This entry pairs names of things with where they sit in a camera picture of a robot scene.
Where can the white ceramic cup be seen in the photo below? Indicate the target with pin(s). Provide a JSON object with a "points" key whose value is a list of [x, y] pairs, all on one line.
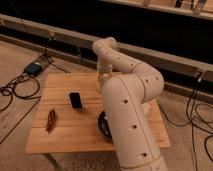
{"points": [[104, 69]]}

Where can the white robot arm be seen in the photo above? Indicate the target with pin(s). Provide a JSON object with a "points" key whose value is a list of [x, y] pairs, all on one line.
{"points": [[126, 84]]}

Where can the red chili pepper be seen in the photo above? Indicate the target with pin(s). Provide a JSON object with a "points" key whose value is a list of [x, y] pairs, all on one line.
{"points": [[51, 120]]}

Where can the black bowl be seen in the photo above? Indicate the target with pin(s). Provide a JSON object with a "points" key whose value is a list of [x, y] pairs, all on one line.
{"points": [[103, 126]]}

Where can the black eraser block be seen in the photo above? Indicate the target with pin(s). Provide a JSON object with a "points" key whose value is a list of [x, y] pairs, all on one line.
{"points": [[75, 100]]}

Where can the wooden table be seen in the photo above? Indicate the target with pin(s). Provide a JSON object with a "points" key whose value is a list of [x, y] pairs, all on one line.
{"points": [[75, 130]]}

